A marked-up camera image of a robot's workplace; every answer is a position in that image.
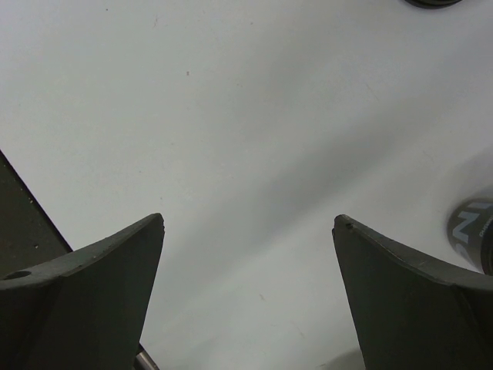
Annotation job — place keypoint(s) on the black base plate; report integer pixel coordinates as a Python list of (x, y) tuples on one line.
[(28, 236)]

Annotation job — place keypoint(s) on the single black coffee cup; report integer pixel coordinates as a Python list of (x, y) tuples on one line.
[(469, 230)]

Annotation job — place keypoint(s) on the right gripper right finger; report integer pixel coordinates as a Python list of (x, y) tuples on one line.
[(412, 310)]

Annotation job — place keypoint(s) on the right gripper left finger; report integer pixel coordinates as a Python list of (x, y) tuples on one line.
[(85, 309)]

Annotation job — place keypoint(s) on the black lid stack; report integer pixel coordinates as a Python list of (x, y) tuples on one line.
[(432, 4)]

